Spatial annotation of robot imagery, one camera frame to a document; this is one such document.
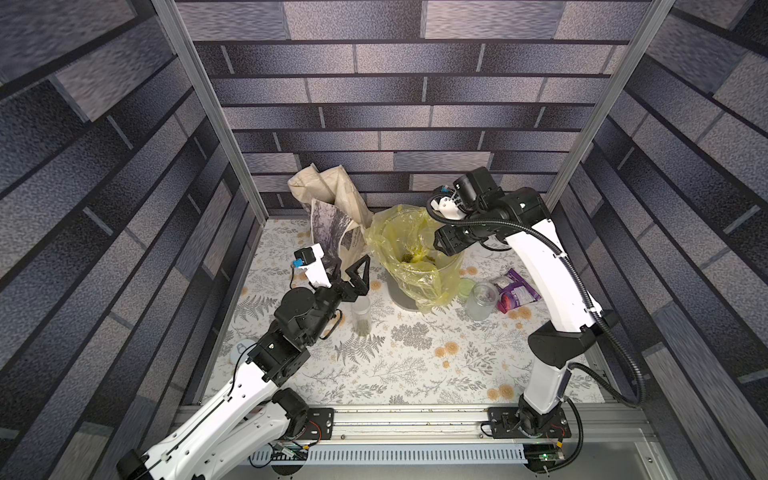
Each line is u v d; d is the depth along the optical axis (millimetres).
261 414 598
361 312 771
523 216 454
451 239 612
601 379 469
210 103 849
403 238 907
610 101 851
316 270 566
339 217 857
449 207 629
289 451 708
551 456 696
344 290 572
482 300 829
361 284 587
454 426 745
